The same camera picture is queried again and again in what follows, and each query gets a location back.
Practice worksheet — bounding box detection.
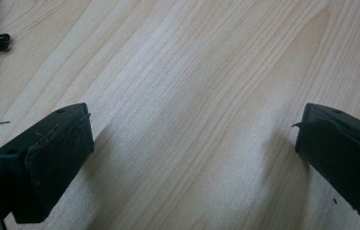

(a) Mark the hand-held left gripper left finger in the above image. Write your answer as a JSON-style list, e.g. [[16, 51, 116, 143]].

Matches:
[[0, 103, 95, 224]]

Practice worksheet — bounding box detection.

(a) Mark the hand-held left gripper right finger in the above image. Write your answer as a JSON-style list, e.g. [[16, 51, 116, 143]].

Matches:
[[292, 103, 360, 223]]

